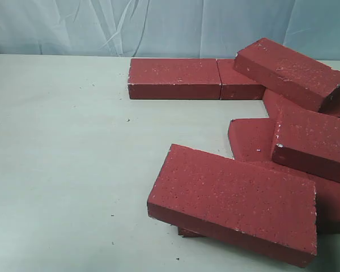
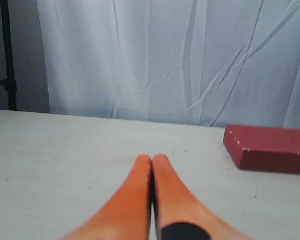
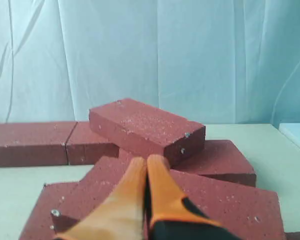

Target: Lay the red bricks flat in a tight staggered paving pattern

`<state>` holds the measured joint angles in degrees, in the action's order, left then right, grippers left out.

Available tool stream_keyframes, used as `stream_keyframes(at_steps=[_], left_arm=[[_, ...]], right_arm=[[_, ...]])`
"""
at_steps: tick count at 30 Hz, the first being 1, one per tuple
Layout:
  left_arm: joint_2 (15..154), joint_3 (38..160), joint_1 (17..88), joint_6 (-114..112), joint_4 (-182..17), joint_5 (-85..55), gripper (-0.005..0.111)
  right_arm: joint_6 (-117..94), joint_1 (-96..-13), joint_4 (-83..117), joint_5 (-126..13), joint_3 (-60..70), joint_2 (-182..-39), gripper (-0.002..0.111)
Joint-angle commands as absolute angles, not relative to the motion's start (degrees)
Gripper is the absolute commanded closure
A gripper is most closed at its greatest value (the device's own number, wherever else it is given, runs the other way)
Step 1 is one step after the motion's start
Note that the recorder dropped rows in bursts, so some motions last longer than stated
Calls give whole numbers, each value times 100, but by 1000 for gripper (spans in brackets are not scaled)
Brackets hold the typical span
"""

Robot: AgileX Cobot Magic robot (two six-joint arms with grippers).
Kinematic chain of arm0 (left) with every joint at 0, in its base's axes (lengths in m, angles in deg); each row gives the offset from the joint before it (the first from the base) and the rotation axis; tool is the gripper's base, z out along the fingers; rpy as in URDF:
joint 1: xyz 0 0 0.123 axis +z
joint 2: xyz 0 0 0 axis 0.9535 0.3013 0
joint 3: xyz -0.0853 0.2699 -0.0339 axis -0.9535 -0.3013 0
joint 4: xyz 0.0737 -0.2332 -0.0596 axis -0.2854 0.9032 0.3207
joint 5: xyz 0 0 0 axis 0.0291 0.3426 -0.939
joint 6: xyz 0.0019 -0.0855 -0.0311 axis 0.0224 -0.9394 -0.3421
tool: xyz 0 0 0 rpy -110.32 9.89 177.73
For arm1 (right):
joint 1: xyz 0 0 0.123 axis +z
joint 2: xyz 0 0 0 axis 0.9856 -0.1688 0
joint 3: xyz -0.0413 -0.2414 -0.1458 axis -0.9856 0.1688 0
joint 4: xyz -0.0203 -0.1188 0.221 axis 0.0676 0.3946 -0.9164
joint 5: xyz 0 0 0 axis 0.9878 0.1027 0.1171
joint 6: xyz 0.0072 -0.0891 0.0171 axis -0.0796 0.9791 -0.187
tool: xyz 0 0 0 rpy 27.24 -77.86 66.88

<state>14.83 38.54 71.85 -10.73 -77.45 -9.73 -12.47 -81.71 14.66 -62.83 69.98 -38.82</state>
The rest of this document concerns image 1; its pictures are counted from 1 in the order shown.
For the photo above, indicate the white backdrop cloth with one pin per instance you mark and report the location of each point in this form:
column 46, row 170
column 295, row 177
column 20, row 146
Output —
column 167, row 28

